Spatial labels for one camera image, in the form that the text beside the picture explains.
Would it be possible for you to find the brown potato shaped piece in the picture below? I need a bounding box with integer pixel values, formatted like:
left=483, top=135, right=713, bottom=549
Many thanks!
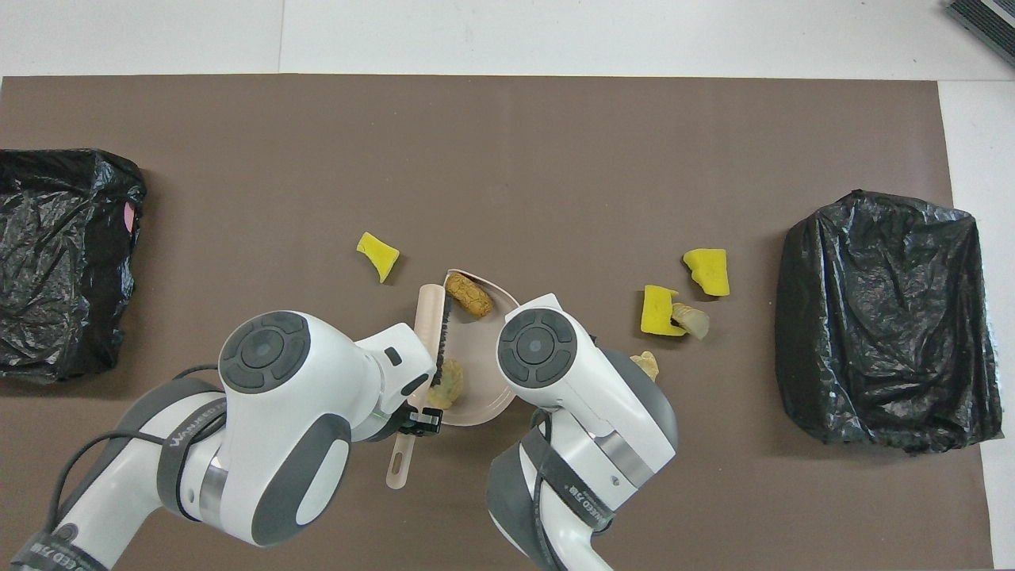
left=444, top=272, right=494, bottom=320

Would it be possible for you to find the black bag bin pink spot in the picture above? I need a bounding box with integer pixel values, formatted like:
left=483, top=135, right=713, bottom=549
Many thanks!
left=0, top=149, right=147, bottom=385

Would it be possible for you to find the left arm black gripper cable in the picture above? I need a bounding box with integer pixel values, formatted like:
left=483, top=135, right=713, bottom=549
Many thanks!
left=49, top=363, right=231, bottom=548

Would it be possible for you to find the right arm black gripper cable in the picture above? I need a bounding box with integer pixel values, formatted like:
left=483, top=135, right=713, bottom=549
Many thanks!
left=525, top=406, right=607, bottom=571

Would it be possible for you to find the grey ribbed device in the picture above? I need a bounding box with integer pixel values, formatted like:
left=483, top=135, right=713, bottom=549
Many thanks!
left=946, top=0, right=1015, bottom=68

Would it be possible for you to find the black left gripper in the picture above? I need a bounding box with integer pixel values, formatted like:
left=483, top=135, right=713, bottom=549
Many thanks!
left=379, top=408, right=442, bottom=443

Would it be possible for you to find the black bag lined bin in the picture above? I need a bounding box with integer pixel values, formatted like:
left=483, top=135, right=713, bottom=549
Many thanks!
left=777, top=189, right=1005, bottom=455

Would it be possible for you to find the yellow sponge piece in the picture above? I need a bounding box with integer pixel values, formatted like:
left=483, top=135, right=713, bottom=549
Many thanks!
left=641, top=285, right=688, bottom=337
left=356, top=232, right=400, bottom=284
left=683, top=248, right=730, bottom=297

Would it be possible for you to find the brown table mat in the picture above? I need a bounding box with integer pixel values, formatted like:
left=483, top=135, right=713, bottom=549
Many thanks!
left=0, top=75, right=994, bottom=571

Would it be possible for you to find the beige plastic dustpan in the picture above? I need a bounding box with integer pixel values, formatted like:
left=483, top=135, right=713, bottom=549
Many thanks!
left=416, top=268, right=523, bottom=427

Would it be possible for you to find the arm black gripper cable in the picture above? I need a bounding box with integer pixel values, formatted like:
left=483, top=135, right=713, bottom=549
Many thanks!
left=49, top=363, right=231, bottom=548
left=525, top=406, right=607, bottom=571

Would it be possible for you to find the beige hand brush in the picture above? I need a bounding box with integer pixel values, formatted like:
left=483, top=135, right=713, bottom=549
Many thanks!
left=386, top=283, right=457, bottom=490

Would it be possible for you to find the striped round foam piece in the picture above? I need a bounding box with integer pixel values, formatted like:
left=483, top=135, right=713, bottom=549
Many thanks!
left=672, top=303, right=711, bottom=340

